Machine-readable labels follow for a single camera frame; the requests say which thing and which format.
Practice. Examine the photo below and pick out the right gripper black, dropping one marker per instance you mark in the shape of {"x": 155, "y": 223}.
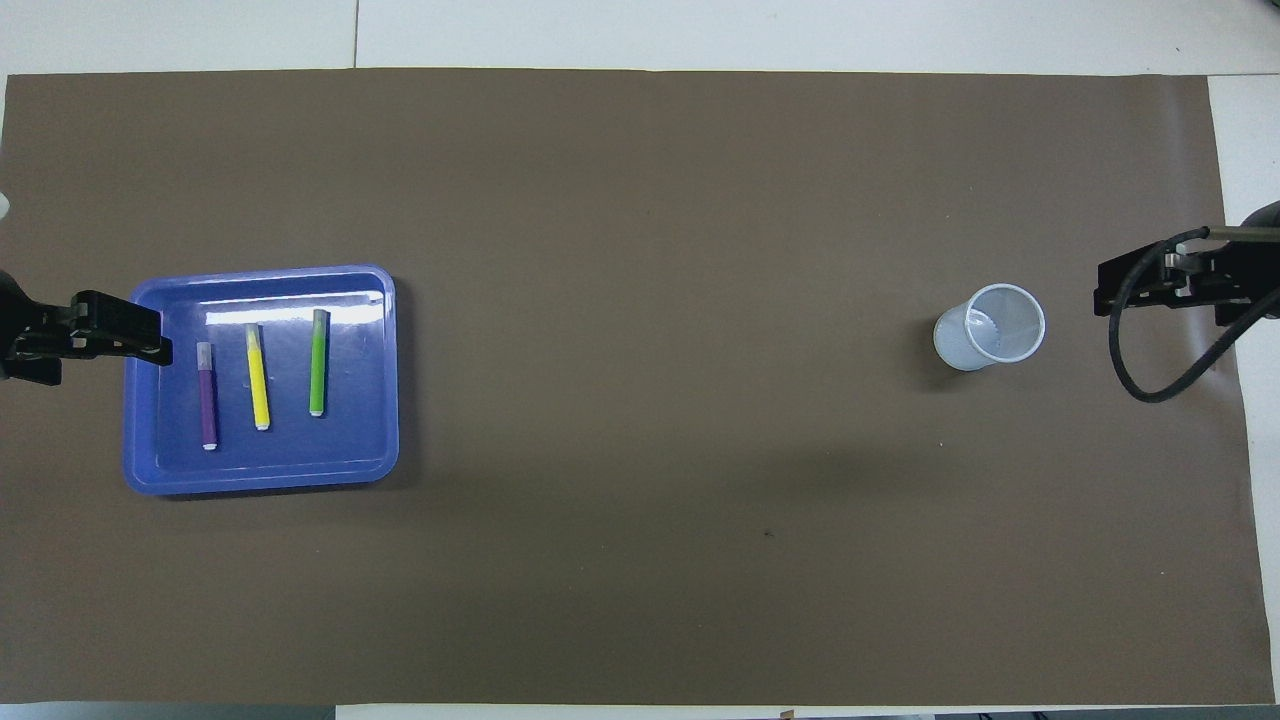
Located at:
{"x": 1262, "y": 216}

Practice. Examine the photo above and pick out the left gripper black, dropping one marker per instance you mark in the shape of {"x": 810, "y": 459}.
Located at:
{"x": 10, "y": 310}

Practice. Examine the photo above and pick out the purple pen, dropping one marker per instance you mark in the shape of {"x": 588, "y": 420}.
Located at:
{"x": 208, "y": 405}

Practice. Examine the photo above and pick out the yellow pen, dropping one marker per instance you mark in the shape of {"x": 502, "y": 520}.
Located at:
{"x": 258, "y": 385}

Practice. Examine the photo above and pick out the green pen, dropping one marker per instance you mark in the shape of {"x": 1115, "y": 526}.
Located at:
{"x": 318, "y": 365}

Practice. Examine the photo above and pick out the blue plastic tray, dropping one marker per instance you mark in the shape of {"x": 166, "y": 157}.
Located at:
{"x": 350, "y": 440}

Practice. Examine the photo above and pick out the translucent plastic cup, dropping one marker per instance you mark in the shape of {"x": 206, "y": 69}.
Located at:
{"x": 960, "y": 345}

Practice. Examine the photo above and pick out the brown table mat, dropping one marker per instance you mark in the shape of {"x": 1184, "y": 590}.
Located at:
{"x": 640, "y": 300}

